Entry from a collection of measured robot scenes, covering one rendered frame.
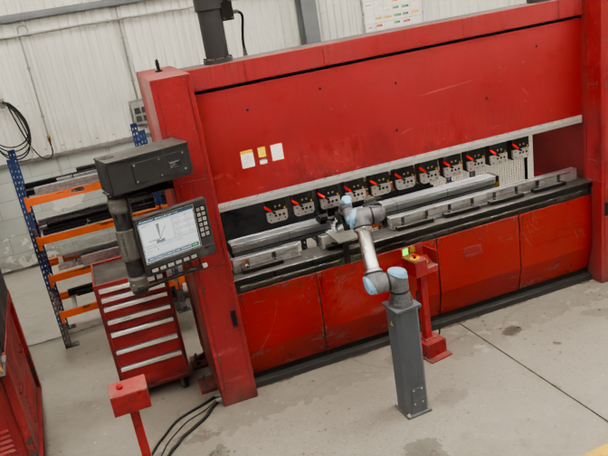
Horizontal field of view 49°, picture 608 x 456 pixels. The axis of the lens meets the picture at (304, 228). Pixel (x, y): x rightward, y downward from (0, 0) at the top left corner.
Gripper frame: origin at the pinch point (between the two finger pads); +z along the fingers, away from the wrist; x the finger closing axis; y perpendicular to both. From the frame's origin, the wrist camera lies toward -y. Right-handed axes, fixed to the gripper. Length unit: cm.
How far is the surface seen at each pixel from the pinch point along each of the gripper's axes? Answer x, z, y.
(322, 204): 10.1, -14.6, 15.6
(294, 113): 20, -66, 59
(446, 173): -90, -14, 15
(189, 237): 111, -59, -11
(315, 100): 4, -70, 63
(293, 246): 36.0, 6.5, -0.2
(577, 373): -112, 6, -149
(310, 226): 12.9, 23.3, 21.5
